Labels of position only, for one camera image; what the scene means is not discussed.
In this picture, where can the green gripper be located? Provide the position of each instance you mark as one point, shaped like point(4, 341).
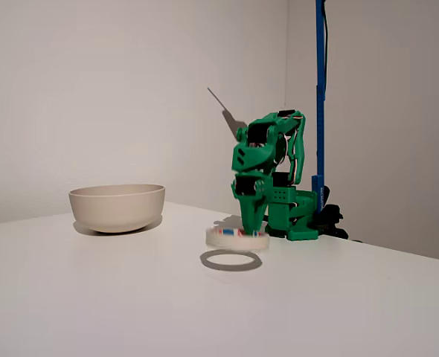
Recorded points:
point(250, 201)

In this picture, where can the white masking tape roll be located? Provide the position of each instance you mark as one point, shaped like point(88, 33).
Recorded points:
point(234, 242)

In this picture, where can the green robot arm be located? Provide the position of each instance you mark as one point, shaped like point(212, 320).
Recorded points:
point(290, 212)

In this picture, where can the black table clamp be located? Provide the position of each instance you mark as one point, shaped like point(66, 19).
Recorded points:
point(333, 217)

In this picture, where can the blue vertical pole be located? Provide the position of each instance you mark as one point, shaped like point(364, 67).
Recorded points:
point(320, 111)

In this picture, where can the beige round bowl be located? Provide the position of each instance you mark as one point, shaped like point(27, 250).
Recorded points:
point(117, 208)

